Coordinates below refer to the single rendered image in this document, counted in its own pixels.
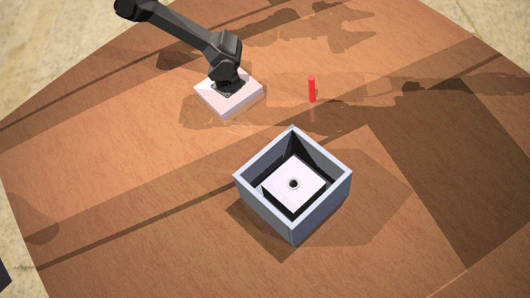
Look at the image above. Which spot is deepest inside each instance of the red peg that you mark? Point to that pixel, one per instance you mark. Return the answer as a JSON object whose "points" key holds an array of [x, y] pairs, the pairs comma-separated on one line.
{"points": [[311, 88]]}

